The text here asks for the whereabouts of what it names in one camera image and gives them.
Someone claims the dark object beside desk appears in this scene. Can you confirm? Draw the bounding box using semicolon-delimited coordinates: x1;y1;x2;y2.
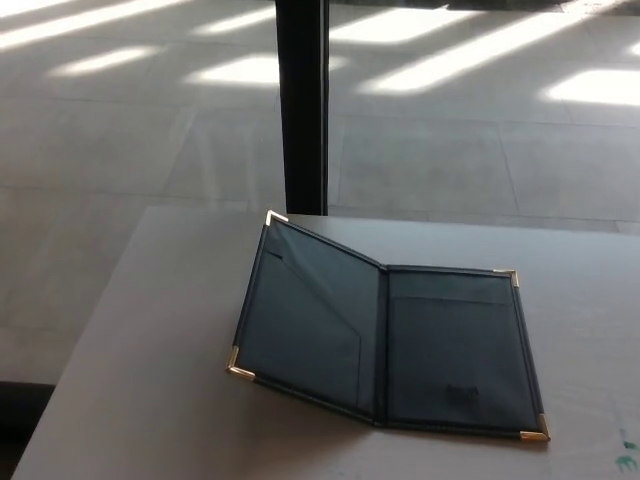
0;381;55;478

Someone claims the dark blue USC diary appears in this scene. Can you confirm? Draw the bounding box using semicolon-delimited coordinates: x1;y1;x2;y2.
225;209;553;444

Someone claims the black vertical pillar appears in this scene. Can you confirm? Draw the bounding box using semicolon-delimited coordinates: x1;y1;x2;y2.
275;0;331;216

